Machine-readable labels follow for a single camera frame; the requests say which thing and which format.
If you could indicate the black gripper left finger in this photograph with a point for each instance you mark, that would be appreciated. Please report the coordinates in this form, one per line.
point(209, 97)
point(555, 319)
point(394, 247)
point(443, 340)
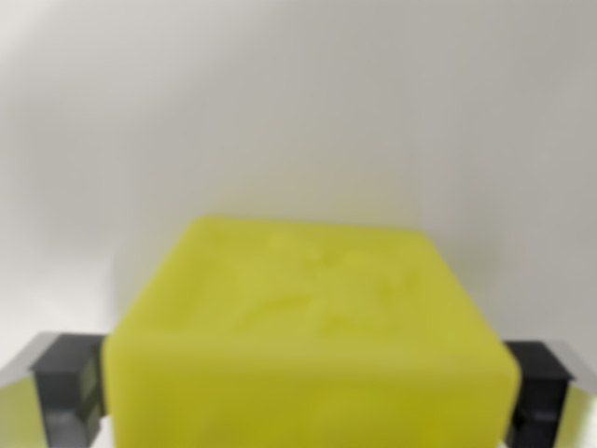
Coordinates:
point(51, 396)

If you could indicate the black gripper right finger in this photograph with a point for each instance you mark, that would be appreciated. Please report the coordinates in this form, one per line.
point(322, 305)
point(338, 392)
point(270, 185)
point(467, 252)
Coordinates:
point(550, 401)

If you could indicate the yellow cube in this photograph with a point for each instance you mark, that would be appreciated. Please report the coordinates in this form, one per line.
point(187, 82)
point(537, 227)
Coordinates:
point(308, 336)

